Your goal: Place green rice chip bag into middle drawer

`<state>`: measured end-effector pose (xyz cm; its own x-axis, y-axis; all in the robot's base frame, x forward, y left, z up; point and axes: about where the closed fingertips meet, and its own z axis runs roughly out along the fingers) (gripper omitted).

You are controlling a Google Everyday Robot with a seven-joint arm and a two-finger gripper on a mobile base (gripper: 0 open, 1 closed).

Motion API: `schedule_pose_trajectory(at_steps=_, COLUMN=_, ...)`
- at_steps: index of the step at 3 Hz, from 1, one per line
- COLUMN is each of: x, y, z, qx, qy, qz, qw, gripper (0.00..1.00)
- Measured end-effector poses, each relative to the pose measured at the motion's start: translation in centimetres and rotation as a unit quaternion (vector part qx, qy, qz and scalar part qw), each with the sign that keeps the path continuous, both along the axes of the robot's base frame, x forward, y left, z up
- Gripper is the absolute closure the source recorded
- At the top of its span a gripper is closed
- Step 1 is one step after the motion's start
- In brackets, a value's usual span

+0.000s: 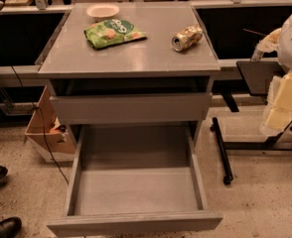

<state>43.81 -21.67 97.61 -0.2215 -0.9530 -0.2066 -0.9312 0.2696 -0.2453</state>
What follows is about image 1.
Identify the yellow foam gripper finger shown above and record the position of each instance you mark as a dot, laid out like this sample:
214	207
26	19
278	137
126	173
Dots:
278	119
290	93

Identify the green rice chip bag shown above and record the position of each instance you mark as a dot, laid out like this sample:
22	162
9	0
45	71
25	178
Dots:
112	33

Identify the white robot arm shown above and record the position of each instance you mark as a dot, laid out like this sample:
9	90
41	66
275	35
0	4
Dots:
280	41

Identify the closed grey upper drawer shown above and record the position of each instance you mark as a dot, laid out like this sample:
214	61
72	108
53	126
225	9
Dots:
112	109

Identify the grey drawer cabinet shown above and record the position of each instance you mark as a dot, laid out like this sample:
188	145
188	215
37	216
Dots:
151	66

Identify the open grey drawer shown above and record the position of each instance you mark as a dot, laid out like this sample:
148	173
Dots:
128	180

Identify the crushed gold soda can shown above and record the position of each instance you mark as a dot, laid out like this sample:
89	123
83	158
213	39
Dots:
187	38

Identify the white bowl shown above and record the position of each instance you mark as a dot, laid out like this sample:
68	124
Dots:
100	12

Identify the cardboard box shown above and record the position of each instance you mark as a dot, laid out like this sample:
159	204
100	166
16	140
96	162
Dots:
47	135

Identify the black shoe lower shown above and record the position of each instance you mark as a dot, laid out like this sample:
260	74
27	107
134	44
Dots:
10	227

